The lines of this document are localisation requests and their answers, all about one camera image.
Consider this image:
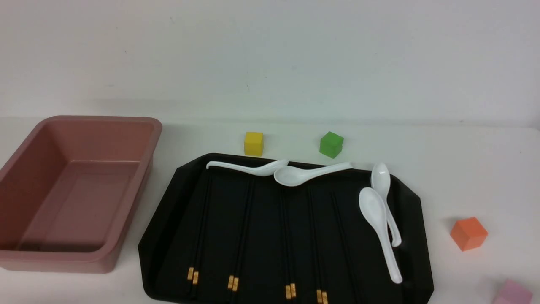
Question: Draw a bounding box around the white spoon far left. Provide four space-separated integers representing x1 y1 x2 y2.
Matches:
206 160 289 177

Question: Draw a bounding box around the white spoon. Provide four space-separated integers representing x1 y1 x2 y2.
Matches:
359 187 403 284
206 160 289 177
273 162 353 187
370 163 402 247

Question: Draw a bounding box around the yellow cube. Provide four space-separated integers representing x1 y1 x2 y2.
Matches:
243 132 264 157

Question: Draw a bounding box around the white spoon centre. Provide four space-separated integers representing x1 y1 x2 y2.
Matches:
273 162 353 187

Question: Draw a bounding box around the green cube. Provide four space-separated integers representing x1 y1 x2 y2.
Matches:
319 131 345 158

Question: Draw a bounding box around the black plastic tray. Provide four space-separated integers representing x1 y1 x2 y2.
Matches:
138 153 434 304

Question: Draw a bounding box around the white spoon back right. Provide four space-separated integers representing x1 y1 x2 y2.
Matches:
370 163 402 247

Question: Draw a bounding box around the white spoon front right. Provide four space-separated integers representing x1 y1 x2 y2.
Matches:
359 187 403 284

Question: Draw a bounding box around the plain black chopstick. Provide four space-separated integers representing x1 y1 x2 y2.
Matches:
330 192 359 304

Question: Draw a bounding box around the pink plastic bin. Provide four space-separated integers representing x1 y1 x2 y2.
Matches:
0 116 162 274

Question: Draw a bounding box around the orange cube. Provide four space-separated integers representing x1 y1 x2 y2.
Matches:
451 216 489 251

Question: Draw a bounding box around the pink cube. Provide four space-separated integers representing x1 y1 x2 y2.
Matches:
492 279 533 304

